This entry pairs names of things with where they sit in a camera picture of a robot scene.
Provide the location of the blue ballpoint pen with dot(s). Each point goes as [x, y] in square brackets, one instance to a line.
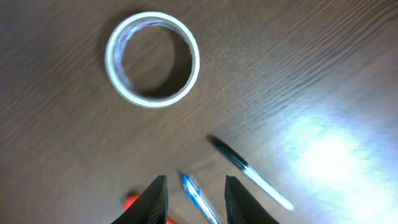
[197, 197]

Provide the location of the white tape roll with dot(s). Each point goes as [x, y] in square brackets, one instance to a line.
[152, 59]

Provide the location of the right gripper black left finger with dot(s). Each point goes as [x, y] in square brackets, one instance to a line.
[151, 206]

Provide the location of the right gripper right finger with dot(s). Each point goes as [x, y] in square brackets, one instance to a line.
[242, 207]

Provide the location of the black white marker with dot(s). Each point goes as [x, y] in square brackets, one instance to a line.
[249, 171]

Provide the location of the orange utility knife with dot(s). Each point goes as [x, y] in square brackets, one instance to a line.
[131, 198]

